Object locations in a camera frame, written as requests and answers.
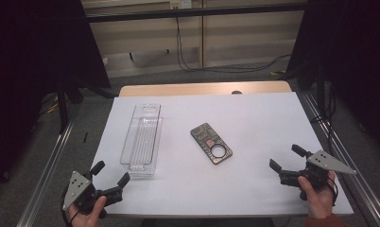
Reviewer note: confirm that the aluminium rail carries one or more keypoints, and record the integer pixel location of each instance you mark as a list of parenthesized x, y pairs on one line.
[(361, 183), (43, 176)]

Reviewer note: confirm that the wall power outlet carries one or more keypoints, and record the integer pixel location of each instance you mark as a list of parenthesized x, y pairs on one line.
[(180, 3)]

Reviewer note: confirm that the small black floor piece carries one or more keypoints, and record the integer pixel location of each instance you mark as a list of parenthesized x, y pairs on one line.
[(85, 137)]

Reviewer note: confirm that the black horizontal bar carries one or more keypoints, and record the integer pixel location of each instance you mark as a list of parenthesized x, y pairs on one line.
[(194, 12)]

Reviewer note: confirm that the clear plastic packaging tray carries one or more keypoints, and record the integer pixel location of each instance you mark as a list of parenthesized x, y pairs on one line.
[(141, 142)]

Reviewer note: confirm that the black curtain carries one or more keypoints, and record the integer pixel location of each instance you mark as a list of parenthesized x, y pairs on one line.
[(352, 63), (37, 63)]

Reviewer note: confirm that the person's right hand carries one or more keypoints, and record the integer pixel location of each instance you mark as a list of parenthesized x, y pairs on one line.
[(320, 201)]

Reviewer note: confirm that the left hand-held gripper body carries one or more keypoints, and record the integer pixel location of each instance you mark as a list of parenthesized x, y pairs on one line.
[(84, 192)]

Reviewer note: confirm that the dark round grommet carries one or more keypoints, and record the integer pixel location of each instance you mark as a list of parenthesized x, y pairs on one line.
[(236, 92)]

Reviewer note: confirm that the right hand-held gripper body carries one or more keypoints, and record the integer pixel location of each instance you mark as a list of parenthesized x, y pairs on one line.
[(317, 176)]

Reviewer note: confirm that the white sheet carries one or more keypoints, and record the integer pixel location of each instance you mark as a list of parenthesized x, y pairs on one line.
[(241, 189)]

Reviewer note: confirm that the person's left hand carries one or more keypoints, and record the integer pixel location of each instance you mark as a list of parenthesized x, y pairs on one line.
[(84, 220)]

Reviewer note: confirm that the black stand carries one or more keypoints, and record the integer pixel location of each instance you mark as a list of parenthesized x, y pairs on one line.
[(62, 107)]

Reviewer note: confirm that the card with round hole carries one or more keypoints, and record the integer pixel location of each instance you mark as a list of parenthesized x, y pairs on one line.
[(203, 135)]

